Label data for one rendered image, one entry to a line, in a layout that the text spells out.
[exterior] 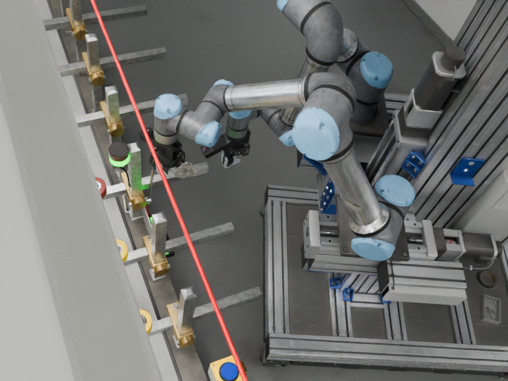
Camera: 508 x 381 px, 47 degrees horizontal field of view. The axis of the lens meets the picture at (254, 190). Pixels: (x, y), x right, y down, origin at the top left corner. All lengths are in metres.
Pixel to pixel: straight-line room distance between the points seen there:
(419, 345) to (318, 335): 0.45
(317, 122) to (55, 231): 1.15
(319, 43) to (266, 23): 2.36
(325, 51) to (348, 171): 0.38
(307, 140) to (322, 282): 1.40
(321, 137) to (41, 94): 1.12
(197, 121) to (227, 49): 2.19
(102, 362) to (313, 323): 2.42
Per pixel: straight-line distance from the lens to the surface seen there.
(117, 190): 2.05
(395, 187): 1.73
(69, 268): 0.23
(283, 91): 1.56
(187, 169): 2.09
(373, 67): 2.02
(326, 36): 1.67
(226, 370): 1.42
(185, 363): 1.97
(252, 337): 2.76
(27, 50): 0.30
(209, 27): 3.91
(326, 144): 1.37
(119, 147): 1.82
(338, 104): 1.40
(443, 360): 2.75
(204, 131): 1.61
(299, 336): 2.56
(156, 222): 1.70
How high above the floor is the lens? 2.59
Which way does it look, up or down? 56 degrees down
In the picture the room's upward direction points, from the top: 16 degrees clockwise
